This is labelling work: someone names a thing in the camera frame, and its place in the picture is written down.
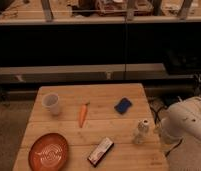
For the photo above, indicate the orange carrot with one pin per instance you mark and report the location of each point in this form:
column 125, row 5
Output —
column 82, row 114

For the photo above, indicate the wooden table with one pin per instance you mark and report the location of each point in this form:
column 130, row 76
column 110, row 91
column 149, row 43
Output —
column 101, row 121

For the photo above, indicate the translucent plastic cup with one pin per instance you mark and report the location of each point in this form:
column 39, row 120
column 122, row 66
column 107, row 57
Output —
column 51, row 103

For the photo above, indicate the orange round plate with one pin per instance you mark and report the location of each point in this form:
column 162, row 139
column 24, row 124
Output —
column 48, row 153

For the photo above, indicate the black and white box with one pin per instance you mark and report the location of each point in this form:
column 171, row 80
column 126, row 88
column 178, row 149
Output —
column 98, row 153

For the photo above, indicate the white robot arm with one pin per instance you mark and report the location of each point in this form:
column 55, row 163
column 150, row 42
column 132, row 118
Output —
column 181, row 117

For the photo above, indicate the blue sponge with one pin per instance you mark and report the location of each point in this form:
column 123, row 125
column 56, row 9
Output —
column 123, row 105

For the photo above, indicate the clear plastic bottle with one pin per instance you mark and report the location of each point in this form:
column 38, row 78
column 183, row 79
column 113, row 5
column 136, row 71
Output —
column 141, row 131

